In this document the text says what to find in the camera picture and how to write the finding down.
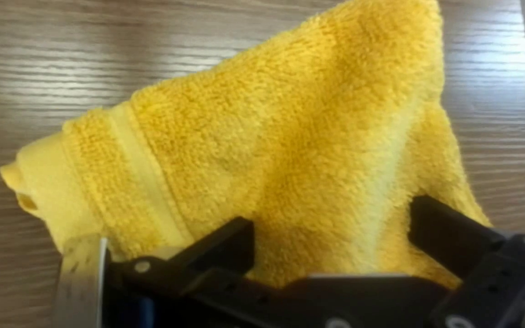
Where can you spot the yellow terry towel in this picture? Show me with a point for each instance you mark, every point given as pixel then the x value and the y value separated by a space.
pixel 322 137

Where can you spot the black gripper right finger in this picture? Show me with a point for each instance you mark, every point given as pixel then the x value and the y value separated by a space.
pixel 490 264

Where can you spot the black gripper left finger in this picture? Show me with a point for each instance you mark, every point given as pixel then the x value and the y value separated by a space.
pixel 227 253

